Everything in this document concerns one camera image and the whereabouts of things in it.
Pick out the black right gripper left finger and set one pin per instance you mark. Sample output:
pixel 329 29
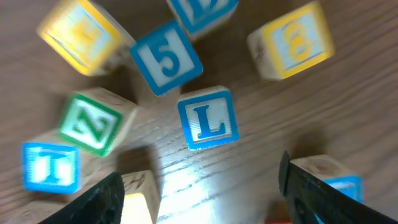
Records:
pixel 101 204

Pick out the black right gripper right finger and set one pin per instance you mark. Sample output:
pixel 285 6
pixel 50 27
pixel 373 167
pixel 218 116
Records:
pixel 311 200

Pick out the blue L wooden block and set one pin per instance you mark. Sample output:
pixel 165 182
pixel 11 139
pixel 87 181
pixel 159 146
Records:
pixel 208 118

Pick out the blue D block right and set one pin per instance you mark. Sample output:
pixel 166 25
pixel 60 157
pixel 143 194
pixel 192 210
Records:
pixel 333 173

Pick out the blue d block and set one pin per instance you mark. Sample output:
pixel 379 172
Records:
pixel 199 17
pixel 333 173

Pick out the yellow block middle right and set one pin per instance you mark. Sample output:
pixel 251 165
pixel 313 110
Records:
pixel 141 200

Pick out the blue T wooden block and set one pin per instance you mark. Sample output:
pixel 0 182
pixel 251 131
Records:
pixel 52 165

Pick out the blue 2 wooden block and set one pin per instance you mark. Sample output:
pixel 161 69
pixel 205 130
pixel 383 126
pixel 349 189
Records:
pixel 34 212

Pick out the green Z wooden block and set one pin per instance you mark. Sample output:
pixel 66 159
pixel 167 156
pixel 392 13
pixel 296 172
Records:
pixel 96 120

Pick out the yellow 8 wooden block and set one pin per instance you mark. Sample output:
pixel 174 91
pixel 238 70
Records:
pixel 291 43

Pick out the blue 5 wooden block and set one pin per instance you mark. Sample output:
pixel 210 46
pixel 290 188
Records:
pixel 166 58

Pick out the yellow block far top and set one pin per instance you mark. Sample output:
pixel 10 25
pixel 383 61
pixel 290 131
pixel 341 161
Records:
pixel 85 35

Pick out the blue D block far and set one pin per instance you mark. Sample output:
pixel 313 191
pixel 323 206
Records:
pixel 199 17

